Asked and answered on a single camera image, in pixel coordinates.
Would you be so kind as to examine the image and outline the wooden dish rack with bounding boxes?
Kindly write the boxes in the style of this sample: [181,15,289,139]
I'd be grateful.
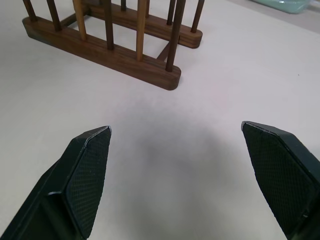
[21,0,204,91]

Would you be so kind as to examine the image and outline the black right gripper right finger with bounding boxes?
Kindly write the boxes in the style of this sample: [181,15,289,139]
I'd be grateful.
[240,120,320,240]

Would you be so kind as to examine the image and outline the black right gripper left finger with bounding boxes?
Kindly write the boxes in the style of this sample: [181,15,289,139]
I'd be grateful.
[6,125,113,240]

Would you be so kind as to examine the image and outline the pale green object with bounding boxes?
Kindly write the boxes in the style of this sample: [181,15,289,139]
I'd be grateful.
[256,0,309,15]

